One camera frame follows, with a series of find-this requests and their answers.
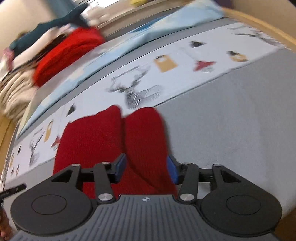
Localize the bright red quilt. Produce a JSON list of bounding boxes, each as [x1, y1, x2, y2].
[[33, 27, 105, 87]]

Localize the cream folded blanket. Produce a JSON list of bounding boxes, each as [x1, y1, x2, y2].
[[1, 69, 38, 123]]

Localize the white folded duvet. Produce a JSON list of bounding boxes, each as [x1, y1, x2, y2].
[[1, 24, 74, 79]]

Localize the person's left hand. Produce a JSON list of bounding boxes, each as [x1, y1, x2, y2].
[[0, 208, 13, 240]]

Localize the white plush toy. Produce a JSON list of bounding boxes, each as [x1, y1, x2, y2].
[[82, 6, 115, 27]]

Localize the dark red knit sweater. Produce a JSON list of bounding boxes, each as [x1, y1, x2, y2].
[[53, 105, 177, 196]]

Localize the yellow plush toy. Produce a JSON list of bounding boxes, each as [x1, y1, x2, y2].
[[129, 0, 149, 8]]

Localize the printed deer bed sheet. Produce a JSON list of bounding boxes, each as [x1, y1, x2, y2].
[[3, 23, 283, 182]]

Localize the light blue folded sheet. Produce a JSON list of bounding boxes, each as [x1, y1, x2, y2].
[[18, 1, 224, 135]]

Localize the wooden bed frame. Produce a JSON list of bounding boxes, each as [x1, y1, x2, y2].
[[222, 7, 296, 52]]

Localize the teal shark plush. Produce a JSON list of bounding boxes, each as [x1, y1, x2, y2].
[[8, 3, 89, 57]]

